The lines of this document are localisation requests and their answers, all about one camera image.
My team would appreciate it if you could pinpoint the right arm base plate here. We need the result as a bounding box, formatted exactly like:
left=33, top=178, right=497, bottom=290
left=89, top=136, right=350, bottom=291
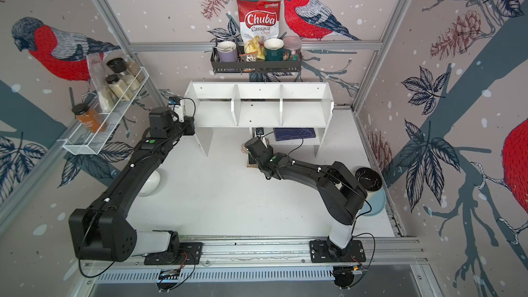
left=309, top=239, right=367, bottom=263

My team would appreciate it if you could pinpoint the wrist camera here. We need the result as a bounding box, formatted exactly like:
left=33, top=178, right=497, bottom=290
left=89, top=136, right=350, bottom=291
left=169, top=96, right=185, bottom=123
left=255, top=127, right=265, bottom=138

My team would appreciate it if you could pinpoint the black-lid spice jar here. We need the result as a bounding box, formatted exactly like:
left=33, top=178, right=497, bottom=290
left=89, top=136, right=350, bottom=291
left=106, top=58, right=141, bottom=92
left=105, top=74, right=133, bottom=102

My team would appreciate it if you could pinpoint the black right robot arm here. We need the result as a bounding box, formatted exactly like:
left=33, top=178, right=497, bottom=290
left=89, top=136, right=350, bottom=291
left=244, top=137, right=367, bottom=252

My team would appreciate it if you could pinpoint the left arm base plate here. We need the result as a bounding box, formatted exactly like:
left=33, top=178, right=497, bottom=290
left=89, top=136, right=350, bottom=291
left=144, top=242, right=204, bottom=265

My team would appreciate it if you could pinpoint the white wire spice rack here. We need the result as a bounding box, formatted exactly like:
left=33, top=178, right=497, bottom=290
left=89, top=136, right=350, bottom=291
left=62, top=66, right=150, bottom=155

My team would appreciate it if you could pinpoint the lilac mug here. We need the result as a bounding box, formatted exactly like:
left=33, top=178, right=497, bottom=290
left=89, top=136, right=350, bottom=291
left=215, top=41, right=239, bottom=63

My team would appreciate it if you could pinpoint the pink striped fluffy cloth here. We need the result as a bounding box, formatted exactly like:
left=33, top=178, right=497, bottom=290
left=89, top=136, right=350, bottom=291
left=241, top=144, right=258, bottom=169

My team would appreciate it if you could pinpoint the black cup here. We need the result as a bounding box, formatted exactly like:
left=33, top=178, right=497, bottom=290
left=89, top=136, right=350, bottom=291
left=355, top=167, right=383, bottom=193

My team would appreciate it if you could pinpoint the dark blue book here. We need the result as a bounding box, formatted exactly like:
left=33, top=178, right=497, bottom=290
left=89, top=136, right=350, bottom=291
left=274, top=128, right=316, bottom=142

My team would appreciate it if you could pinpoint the white wooden bookshelf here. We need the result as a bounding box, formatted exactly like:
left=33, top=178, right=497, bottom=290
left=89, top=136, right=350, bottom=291
left=184, top=82, right=334, bottom=155

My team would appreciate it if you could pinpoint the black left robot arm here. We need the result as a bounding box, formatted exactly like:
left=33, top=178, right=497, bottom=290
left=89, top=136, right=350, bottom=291
left=68, top=107, right=195, bottom=262

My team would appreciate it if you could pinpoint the black wall basket shelf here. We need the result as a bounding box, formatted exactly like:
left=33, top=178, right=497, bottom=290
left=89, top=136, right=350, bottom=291
left=210, top=45, right=303, bottom=74

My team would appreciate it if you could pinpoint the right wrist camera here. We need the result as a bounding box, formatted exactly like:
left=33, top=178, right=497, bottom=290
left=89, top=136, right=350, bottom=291
left=255, top=127, right=265, bottom=138

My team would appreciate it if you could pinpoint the red Chuba chips bag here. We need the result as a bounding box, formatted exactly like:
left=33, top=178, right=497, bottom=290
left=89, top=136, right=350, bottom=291
left=237, top=0, right=281, bottom=44

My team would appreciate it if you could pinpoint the pink lidded jar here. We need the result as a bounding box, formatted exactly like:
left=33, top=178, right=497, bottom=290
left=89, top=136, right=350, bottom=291
left=283, top=36, right=302, bottom=61

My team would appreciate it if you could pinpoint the orange spice jar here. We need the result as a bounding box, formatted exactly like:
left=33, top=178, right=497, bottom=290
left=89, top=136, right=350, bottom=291
left=71, top=103, right=107, bottom=133

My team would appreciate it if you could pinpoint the yellow snack packet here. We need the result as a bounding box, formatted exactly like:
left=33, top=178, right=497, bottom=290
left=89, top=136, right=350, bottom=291
left=243, top=36, right=265, bottom=62

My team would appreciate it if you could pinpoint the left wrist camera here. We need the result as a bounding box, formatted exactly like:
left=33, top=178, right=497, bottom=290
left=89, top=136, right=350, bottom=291
left=169, top=96, right=185, bottom=123

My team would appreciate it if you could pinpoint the cream and blue plate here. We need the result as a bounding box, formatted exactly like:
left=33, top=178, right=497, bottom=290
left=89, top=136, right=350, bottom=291
left=359, top=188, right=386, bottom=217

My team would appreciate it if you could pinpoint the green mug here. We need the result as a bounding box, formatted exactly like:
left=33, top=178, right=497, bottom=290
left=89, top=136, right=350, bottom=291
left=264, top=38, right=284, bottom=61

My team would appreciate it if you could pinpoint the white bowl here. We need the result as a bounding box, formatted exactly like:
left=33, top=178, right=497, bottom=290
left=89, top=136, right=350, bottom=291
left=137, top=170, right=161, bottom=197

